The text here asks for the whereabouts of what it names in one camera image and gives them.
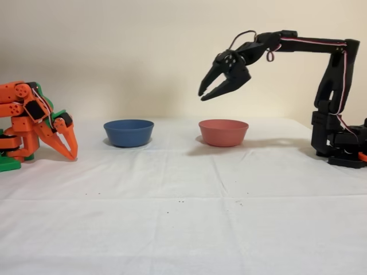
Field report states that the pink bowl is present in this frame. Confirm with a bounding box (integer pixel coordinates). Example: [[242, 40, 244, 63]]
[[198, 119, 249, 148]]

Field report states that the blue bowl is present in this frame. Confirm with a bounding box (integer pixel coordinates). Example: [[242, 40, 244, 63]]
[[103, 119, 155, 148]]

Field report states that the white tablecloth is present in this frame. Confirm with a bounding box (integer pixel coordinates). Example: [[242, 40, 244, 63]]
[[0, 116, 367, 275]]

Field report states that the red white gripper servo cable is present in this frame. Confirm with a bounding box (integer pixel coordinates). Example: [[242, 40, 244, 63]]
[[228, 29, 275, 62]]

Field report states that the red white arm cable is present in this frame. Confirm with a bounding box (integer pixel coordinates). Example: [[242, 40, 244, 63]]
[[278, 36, 361, 139]]

